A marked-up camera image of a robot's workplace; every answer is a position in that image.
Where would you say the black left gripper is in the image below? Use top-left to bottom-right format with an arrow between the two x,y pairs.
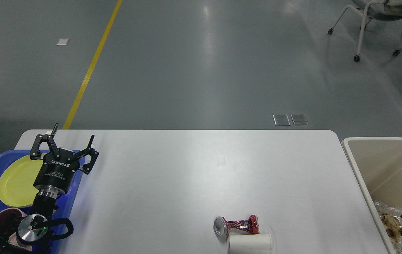
29,123 -> 100,195

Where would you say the brown paper ball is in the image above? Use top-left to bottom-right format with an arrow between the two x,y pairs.
379,213 -> 402,245

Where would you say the aluminium foil tray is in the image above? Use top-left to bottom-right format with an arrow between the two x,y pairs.
374,201 -> 402,254

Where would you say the yellow plastic plate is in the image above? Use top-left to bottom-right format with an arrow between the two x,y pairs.
0,156 -> 42,208

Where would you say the pink mug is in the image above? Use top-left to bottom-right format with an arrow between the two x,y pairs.
0,208 -> 32,252

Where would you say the crushed red soda can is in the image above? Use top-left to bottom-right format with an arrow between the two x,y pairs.
212,215 -> 260,242

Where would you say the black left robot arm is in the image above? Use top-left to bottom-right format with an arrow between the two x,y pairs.
0,123 -> 99,254

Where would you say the beige plastic bin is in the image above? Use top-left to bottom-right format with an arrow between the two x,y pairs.
342,137 -> 402,254

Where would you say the white floor marker tag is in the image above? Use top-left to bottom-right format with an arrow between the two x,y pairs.
56,38 -> 70,46

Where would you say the right metal floor plate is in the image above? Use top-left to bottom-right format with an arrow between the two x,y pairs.
291,114 -> 309,126

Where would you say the metal floor plate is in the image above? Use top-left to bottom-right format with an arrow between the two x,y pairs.
291,114 -> 309,126
273,114 -> 291,126

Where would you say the left metal floor plate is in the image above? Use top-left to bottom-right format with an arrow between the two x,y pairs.
273,114 -> 291,126

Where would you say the white framed office chair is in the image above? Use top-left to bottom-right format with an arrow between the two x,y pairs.
327,0 -> 402,62

